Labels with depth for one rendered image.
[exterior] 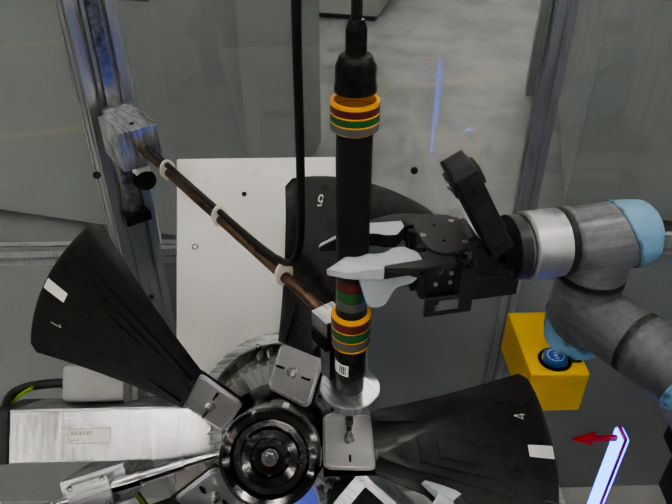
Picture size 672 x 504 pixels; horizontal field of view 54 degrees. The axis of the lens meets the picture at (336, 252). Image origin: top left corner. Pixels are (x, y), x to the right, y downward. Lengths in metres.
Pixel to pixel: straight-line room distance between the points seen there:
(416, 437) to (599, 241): 0.33
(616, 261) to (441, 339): 1.02
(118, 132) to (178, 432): 0.49
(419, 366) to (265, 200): 0.85
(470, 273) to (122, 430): 0.56
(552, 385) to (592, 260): 0.47
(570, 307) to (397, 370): 1.05
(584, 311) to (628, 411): 1.33
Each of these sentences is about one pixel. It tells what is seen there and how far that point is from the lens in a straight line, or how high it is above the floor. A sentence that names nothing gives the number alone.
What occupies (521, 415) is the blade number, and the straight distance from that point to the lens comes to 0.91.
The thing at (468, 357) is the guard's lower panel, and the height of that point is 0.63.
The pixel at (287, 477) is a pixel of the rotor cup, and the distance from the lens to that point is 0.80.
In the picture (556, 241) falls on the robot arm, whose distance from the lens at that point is 0.70.
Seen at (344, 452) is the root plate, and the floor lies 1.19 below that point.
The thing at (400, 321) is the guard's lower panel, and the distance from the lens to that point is 1.67.
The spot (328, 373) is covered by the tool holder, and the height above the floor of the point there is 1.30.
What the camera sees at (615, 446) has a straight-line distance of 0.95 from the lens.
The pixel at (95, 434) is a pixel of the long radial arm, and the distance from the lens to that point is 1.01.
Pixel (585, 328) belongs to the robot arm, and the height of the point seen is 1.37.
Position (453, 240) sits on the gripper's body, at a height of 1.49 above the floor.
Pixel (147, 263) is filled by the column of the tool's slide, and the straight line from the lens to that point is 1.41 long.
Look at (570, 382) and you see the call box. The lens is 1.17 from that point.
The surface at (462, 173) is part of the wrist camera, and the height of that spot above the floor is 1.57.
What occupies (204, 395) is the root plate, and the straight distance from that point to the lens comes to 0.86.
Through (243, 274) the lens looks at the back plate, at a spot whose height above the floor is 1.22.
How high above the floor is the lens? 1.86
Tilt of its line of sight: 35 degrees down
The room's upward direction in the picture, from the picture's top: straight up
